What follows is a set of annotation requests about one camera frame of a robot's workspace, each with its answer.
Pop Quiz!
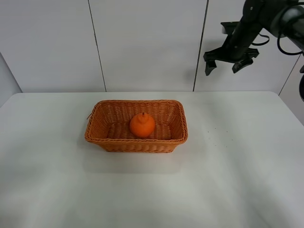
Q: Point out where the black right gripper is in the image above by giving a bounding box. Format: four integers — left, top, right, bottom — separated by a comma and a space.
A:
204, 0, 261, 76

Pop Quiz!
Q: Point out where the orange with stem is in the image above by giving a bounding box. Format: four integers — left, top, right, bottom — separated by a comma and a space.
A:
129, 113, 156, 138

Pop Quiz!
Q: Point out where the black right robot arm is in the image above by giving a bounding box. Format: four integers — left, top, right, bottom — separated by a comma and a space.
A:
203, 0, 304, 76

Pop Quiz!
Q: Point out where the orange woven wicker basket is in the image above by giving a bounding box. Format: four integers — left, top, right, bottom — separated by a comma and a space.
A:
85, 100, 188, 153

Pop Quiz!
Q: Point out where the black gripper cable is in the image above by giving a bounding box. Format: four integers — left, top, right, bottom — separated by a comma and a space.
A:
251, 32, 304, 55

